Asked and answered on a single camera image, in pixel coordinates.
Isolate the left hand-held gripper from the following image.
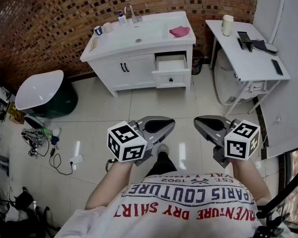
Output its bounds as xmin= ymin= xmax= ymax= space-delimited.
xmin=107 ymin=116 xmax=176 ymax=168

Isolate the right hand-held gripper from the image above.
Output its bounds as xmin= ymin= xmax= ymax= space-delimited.
xmin=193 ymin=115 xmax=261 ymax=169

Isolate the white drawer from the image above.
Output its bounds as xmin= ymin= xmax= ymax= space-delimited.
xmin=151 ymin=54 xmax=191 ymax=89

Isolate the person's right forearm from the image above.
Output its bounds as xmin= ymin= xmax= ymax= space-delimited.
xmin=228 ymin=157 xmax=273 ymax=205

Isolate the person's left forearm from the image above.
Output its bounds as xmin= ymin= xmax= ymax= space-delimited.
xmin=85 ymin=159 xmax=135 ymax=210

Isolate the grey shoe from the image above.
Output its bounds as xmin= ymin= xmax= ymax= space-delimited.
xmin=155 ymin=143 xmax=170 ymax=156

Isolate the black trouser leg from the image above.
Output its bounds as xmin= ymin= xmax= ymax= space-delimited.
xmin=145 ymin=151 xmax=178 ymax=178

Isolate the white power strip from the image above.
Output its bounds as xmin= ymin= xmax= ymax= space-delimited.
xmin=69 ymin=154 xmax=84 ymax=165

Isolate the black padded bar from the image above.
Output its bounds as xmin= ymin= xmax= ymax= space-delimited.
xmin=255 ymin=169 xmax=298 ymax=220

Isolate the white and blue round item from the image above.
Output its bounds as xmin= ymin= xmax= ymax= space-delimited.
xmin=51 ymin=128 xmax=62 ymax=146

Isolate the white folding table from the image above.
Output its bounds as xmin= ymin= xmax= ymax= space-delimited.
xmin=205 ymin=19 xmax=291 ymax=118

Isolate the black phone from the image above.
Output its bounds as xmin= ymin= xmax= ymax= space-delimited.
xmin=271 ymin=59 xmax=284 ymax=76

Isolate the black trash bin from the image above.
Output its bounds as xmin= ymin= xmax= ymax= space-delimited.
xmin=191 ymin=50 xmax=205 ymax=75

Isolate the white printed t-shirt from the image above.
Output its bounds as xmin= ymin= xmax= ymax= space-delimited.
xmin=54 ymin=172 xmax=293 ymax=238

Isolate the small robot parts heap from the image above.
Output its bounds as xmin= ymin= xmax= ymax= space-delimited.
xmin=21 ymin=127 xmax=52 ymax=158

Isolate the white basin on green base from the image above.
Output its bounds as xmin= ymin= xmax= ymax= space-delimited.
xmin=14 ymin=70 xmax=79 ymax=119

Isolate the beige wooden strip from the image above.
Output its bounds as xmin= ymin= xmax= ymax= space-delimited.
xmin=89 ymin=37 xmax=99 ymax=52

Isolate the black stand device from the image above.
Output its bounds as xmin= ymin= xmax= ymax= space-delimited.
xmin=237 ymin=31 xmax=254 ymax=52

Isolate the white vanity sink cabinet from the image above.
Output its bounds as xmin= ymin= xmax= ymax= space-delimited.
xmin=79 ymin=10 xmax=197 ymax=63

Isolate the white cylindrical container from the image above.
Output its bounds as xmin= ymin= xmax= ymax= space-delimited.
xmin=222 ymin=14 xmax=234 ymax=37

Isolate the white pump soap bottle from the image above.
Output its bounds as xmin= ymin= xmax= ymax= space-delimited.
xmin=117 ymin=11 xmax=127 ymax=26

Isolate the pink cloth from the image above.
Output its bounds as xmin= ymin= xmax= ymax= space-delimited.
xmin=169 ymin=25 xmax=191 ymax=38

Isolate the chrome faucet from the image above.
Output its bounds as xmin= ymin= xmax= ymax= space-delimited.
xmin=123 ymin=3 xmax=144 ymax=24

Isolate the cluttered storage shelf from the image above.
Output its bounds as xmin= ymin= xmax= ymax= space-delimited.
xmin=0 ymin=69 xmax=25 ymax=158

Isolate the black cable with adapter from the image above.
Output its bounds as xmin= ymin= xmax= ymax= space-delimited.
xmin=49 ymin=146 xmax=74 ymax=176

